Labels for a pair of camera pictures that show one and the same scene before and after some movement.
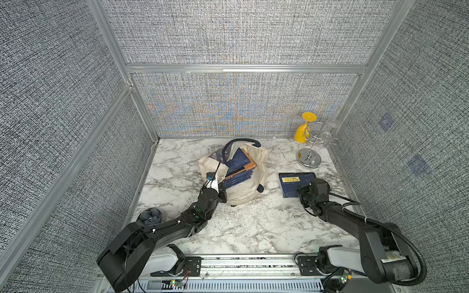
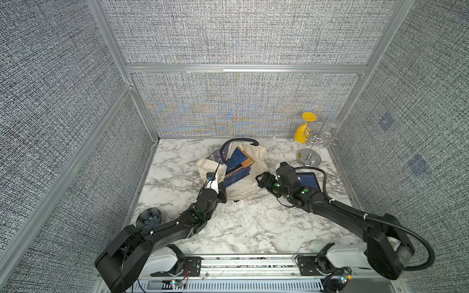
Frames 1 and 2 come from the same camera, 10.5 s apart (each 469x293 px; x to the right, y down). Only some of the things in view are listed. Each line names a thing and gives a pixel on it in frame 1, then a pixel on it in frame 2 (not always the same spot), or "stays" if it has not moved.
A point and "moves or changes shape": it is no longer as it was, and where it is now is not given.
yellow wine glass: [303, 131] stays
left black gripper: [221, 193] stays
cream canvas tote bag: [240, 192] moves or changes shape
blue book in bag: [240, 168] stays
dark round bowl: [149, 217] stays
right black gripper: [301, 191] → [267, 184]
